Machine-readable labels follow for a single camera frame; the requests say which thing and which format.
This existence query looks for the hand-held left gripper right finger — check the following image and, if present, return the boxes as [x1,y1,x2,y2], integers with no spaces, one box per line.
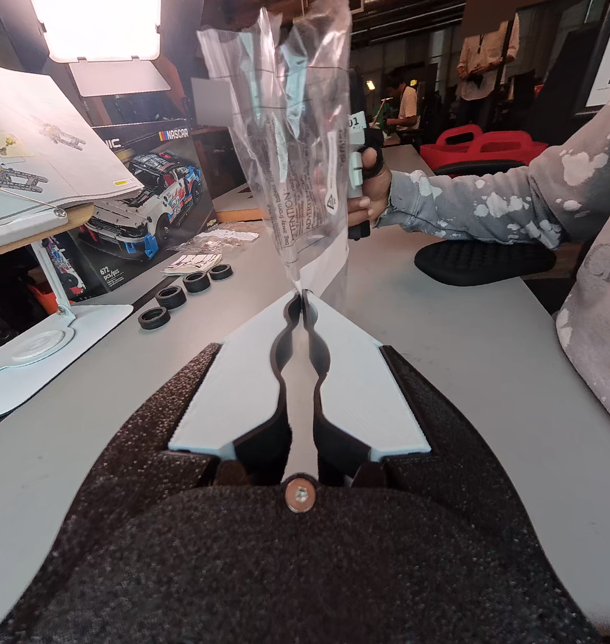
[304,290,432,476]

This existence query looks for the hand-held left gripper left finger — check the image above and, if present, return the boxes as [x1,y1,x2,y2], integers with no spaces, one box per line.
[168,291,304,476]

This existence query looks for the large clear plastic bag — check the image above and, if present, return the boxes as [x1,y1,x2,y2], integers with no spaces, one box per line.
[196,0,354,314]

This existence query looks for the person's right forearm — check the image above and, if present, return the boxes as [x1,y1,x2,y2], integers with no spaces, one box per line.
[375,95,610,252]

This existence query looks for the grey desk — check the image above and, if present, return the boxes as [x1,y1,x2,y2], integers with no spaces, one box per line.
[0,145,610,630]

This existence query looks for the person's right hand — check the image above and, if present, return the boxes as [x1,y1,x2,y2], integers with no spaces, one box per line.
[347,148,394,229]

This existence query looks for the wood-edged white table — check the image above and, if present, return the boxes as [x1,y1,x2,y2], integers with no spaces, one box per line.
[211,183,265,223]

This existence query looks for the red chair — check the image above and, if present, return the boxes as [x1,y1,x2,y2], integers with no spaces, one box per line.
[420,124,550,176]

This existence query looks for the sticker sheet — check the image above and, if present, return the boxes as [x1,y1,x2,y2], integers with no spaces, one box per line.
[162,253,223,275]

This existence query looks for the crumpled empty clear bags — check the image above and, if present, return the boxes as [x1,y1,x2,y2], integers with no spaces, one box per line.
[171,227,261,253]

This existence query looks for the black wrist rest pad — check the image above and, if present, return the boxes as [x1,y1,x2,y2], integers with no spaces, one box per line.
[414,238,557,288]

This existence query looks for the white book stand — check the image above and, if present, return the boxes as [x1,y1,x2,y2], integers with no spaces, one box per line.
[0,201,135,421]

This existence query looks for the toy car box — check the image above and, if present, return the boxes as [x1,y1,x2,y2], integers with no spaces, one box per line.
[53,120,216,296]

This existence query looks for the black framed marker sign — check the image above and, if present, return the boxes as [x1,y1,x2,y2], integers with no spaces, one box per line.
[584,0,610,109]

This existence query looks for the studio light panel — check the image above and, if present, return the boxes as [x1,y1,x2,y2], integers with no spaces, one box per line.
[30,0,173,99]

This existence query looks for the instruction booklet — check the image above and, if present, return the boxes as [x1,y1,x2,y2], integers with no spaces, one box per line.
[0,62,146,233]

